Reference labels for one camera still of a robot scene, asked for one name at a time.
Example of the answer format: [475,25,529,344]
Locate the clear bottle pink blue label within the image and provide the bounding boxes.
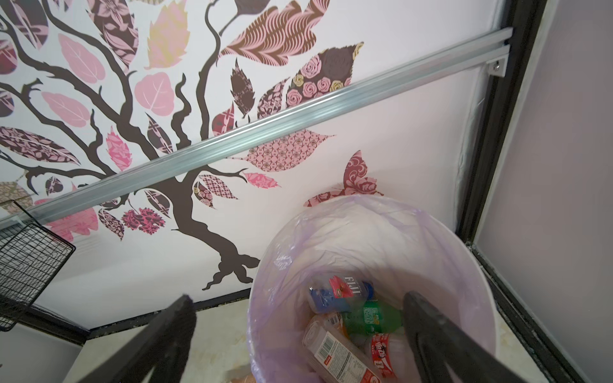
[306,273,375,314]

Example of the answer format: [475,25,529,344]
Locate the black wire basket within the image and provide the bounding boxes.
[1,200,76,332]

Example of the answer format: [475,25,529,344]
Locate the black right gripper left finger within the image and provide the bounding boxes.
[81,295,196,383]

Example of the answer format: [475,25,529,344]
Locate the white bin purple bag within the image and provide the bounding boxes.
[247,195,499,382]

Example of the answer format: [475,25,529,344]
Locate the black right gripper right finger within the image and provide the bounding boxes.
[403,291,523,382]

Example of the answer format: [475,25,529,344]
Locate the clear bottle green white label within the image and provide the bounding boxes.
[301,316,382,383]

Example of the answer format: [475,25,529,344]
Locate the green Sprite bottle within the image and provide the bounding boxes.
[342,301,403,335]

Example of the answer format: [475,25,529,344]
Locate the aluminium rail back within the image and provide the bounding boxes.
[1,27,513,228]

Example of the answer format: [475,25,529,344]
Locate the clear bottle red label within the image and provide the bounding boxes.
[365,334,413,381]

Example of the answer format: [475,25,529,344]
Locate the brown Nescafe coffee bottle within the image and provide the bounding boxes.
[317,312,347,335]

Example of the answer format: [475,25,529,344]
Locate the black right corner post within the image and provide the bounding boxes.
[456,1,583,382]

